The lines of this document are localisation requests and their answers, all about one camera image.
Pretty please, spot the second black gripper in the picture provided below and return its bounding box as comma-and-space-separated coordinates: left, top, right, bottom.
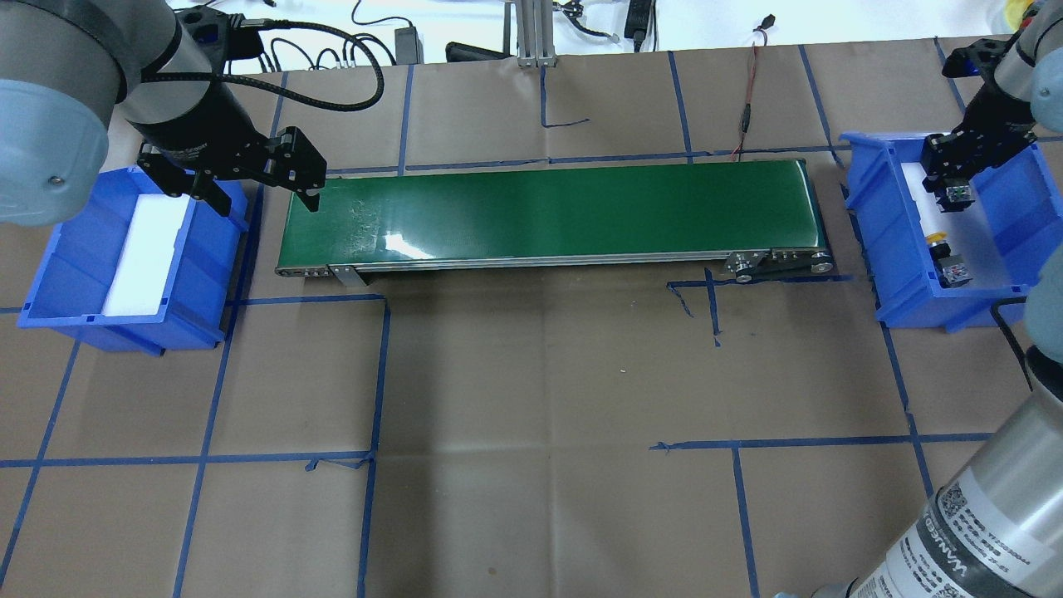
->
133, 82, 326, 217

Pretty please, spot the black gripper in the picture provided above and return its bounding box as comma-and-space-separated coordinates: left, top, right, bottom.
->
919, 80, 1036, 194

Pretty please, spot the red push button switch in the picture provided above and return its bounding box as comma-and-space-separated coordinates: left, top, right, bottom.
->
934, 178, 976, 213

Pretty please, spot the yellow push button switch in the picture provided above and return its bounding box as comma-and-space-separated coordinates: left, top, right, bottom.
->
925, 232, 973, 288

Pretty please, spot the second grey robot arm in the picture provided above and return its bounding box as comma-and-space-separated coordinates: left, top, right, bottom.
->
1, 1, 327, 227

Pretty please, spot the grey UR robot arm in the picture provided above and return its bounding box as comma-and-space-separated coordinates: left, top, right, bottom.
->
816, 1, 1062, 597

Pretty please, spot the blue plastic bin far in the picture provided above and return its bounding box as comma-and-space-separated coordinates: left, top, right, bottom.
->
842, 131, 1061, 332

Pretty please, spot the blue plastic bin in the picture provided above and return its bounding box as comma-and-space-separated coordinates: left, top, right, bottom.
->
17, 167, 249, 355
842, 131, 1061, 332

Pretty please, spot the green conveyor belt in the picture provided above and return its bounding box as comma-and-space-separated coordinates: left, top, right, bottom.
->
276, 159, 836, 287

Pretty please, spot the blue plastic bin near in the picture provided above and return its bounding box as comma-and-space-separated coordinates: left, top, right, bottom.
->
17, 167, 249, 355

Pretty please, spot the black power brick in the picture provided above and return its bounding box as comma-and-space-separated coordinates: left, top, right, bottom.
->
623, 0, 654, 42

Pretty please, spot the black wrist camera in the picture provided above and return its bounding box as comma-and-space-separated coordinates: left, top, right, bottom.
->
942, 38, 1012, 79
174, 5, 263, 71

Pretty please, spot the aluminium frame post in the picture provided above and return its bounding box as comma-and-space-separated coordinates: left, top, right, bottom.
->
502, 1, 557, 69

